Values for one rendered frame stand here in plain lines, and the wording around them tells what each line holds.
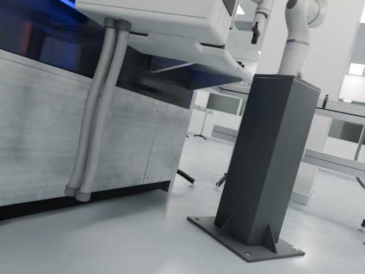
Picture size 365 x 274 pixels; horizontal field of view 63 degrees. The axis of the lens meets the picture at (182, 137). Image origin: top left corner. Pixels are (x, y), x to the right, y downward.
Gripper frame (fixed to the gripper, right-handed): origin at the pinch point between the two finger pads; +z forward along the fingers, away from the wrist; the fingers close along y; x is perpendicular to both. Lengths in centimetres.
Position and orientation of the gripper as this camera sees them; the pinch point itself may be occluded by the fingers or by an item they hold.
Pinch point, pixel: (254, 40)
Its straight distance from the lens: 197.0
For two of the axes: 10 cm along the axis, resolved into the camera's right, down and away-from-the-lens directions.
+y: -4.5, -0.5, -8.9
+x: 8.6, 2.5, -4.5
